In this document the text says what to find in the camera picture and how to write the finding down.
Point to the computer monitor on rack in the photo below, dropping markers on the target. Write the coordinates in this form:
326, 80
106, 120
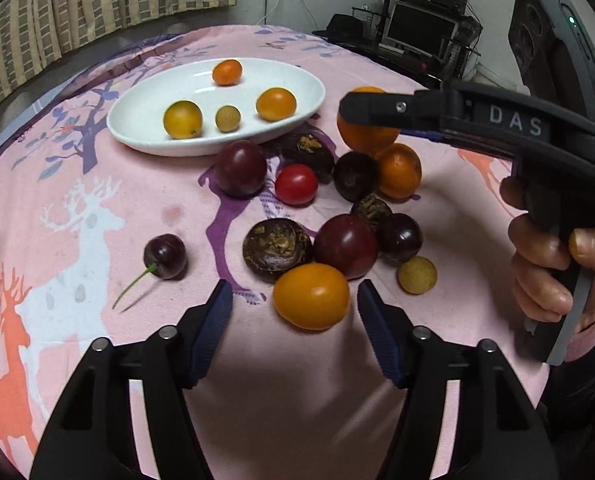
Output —
470, 45

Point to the orange yellow tomato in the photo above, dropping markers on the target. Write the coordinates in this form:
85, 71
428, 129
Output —
311, 296

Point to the yellow orange kumquat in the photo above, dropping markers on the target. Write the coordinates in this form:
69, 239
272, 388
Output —
182, 119

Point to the large dark water chestnut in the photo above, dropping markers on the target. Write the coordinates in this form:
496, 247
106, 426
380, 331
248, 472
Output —
276, 249

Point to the striped beige curtain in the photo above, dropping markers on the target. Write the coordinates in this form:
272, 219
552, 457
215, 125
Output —
77, 5

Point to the white oval plate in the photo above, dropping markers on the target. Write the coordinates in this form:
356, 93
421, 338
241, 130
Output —
142, 120

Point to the pink printed tablecloth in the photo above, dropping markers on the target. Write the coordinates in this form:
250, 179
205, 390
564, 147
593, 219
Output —
127, 200

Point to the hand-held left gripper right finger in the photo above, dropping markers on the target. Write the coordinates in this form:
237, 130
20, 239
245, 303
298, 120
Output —
381, 336

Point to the person's right hand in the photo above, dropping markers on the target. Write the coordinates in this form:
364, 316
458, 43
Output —
542, 255

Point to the small mandarin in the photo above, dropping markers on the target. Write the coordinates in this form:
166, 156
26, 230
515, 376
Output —
398, 170

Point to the yellowish tan longan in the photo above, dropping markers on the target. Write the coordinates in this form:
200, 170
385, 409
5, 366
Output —
416, 274

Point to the black hat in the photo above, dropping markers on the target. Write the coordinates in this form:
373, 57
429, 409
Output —
345, 27

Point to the dark cherry with stem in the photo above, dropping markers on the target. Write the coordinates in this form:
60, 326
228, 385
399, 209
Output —
165, 256

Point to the large orange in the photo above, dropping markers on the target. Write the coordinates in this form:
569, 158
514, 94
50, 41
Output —
367, 137

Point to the rough brown water chestnut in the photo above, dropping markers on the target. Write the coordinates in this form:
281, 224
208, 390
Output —
371, 210

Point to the person's dark clothing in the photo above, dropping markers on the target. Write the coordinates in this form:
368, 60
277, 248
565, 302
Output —
582, 410

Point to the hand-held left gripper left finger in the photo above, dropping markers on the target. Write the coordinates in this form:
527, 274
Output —
211, 332

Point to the small dark water chestnut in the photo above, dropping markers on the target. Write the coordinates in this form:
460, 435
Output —
307, 151

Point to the round orange kumquat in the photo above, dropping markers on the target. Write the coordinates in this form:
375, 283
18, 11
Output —
276, 104

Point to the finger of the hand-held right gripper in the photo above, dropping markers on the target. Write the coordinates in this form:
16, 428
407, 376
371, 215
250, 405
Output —
377, 109

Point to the dark stemless cherry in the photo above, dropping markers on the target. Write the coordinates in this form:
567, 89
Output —
400, 237

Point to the small orange kumquat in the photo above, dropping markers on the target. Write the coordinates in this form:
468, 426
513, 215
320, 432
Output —
227, 72

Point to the red cherry tomato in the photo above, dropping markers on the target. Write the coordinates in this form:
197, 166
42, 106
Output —
296, 184

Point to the dark smooth water chestnut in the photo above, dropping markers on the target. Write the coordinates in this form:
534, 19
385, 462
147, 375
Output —
355, 176

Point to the small tan longan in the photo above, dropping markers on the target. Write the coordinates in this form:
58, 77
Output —
227, 118

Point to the large dark red plum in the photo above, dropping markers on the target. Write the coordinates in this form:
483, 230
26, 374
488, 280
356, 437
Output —
346, 245

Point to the dark purple plum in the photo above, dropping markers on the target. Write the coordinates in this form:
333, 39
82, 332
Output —
240, 168

